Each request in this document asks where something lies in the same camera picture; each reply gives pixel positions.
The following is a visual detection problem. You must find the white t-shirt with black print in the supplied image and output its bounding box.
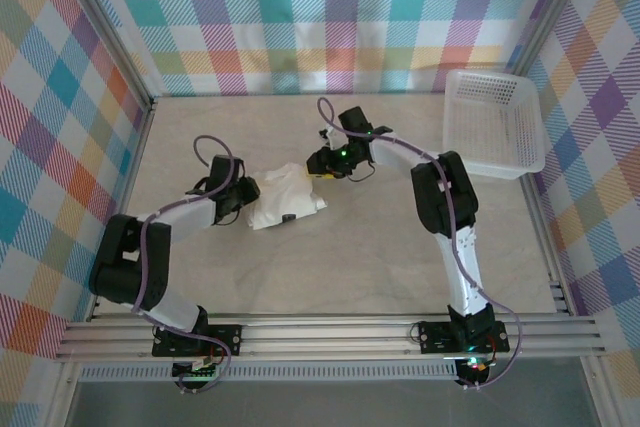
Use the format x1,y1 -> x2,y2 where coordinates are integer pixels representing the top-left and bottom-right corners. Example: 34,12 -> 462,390
244,161 -> 329,232

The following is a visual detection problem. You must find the white plastic mesh basket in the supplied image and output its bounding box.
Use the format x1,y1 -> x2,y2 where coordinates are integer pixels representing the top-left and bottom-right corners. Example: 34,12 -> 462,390
442,69 -> 546,181

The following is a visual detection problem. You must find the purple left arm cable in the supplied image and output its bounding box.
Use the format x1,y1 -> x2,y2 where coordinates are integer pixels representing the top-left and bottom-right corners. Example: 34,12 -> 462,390
132,135 -> 236,395

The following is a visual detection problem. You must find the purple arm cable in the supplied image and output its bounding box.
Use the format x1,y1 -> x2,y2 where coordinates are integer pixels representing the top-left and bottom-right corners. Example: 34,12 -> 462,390
317,96 -> 525,392
132,135 -> 236,395

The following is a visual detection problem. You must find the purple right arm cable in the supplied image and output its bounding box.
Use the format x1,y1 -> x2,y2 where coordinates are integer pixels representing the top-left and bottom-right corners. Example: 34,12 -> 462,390
317,96 -> 525,392

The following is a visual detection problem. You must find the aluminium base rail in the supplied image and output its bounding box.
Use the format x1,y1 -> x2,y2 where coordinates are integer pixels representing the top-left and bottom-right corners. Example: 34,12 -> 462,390
54,314 -> 609,361

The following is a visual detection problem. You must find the grey slotted cable duct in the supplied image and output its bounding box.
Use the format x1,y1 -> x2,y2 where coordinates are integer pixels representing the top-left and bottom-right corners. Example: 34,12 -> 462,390
79,364 -> 459,382

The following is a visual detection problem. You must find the aluminium frame post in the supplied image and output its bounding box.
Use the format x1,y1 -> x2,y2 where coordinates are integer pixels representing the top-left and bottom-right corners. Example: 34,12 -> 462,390
503,0 -> 599,79
49,0 -> 159,108

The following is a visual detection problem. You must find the aluminium frame leg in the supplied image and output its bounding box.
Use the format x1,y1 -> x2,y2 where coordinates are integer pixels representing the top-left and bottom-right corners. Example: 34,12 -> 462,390
45,361 -> 82,427
581,356 -> 615,427

